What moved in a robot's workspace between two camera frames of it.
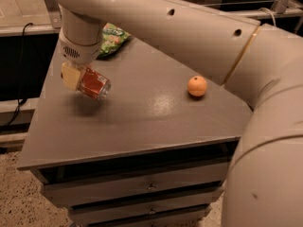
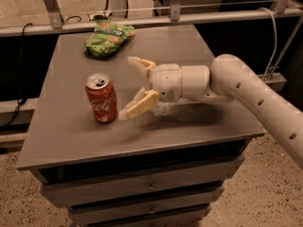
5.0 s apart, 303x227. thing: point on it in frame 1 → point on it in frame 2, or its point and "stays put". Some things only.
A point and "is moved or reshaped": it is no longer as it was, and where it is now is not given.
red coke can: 93,83 is moved or reshaped
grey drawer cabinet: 153,152 stays put
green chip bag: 112,38 stays put
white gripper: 80,53 → 166,80
